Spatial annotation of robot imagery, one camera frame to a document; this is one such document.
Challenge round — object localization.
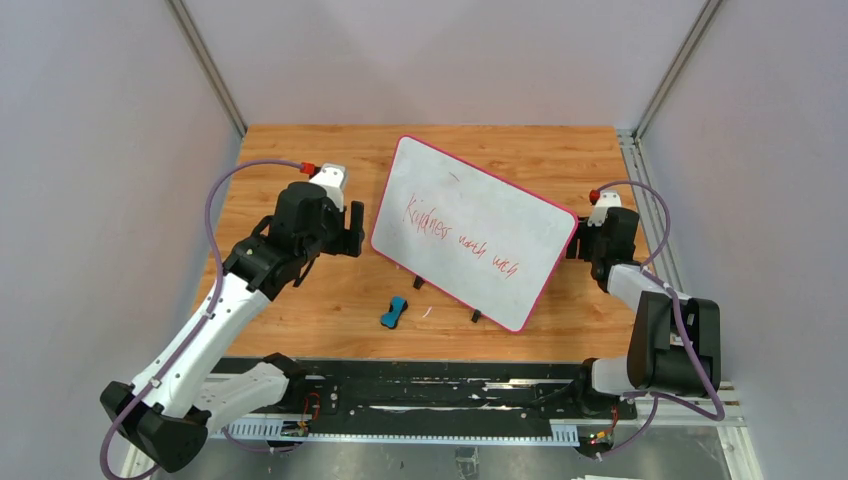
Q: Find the blue black eraser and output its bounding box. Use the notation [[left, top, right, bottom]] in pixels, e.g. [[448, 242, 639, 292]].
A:
[[380, 296, 408, 330]]

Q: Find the pink framed whiteboard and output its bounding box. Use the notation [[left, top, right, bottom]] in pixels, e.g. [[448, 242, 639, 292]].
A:
[[370, 136, 578, 332]]

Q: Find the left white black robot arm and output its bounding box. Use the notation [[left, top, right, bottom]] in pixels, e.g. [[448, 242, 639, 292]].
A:
[[100, 178, 365, 479]]

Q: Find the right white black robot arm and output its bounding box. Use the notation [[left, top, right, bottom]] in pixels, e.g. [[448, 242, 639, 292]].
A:
[[566, 206, 721, 411]]

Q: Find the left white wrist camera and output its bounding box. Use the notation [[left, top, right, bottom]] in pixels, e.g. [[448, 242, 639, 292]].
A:
[[309, 163, 348, 212]]

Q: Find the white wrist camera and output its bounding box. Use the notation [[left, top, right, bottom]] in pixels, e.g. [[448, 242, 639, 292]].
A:
[[586, 189, 622, 227], [309, 163, 348, 212]]

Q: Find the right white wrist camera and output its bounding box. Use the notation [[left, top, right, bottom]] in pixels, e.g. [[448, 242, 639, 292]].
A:
[[586, 189, 622, 227]]

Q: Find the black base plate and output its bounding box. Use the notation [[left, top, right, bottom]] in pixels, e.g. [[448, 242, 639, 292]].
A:
[[210, 357, 639, 440]]

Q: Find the white slotted cable duct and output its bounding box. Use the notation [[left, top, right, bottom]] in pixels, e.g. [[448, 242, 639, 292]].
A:
[[227, 417, 580, 447]]

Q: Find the left aluminium corner post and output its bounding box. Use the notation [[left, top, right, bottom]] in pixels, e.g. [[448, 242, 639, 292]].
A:
[[165, 0, 248, 139]]

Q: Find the aluminium corner post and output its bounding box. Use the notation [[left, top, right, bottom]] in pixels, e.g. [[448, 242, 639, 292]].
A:
[[165, 0, 248, 139], [632, 0, 724, 143]]

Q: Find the right aluminium corner post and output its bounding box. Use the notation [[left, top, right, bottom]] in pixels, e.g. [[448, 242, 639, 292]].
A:
[[632, 0, 724, 143]]

